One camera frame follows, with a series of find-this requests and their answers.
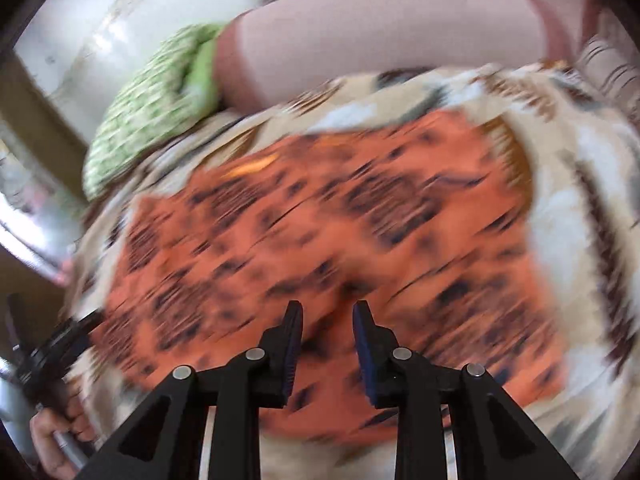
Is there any green white checkered pillow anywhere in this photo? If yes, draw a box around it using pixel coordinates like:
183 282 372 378
82 23 224 200

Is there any orange black floral garment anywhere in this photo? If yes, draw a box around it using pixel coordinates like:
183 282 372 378
92 110 564 444

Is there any pink bolster cushion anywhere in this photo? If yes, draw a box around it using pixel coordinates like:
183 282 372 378
213 0 573 113

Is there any person's left hand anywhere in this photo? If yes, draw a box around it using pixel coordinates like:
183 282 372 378
29 391 96 480

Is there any stained glass wooden door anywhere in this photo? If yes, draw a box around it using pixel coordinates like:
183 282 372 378
1 52 87 287

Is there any striped floral cushion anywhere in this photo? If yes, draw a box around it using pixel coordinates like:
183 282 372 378
575 9 639 128

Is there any beige leaf print blanket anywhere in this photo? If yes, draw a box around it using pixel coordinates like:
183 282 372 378
67 63 639 479

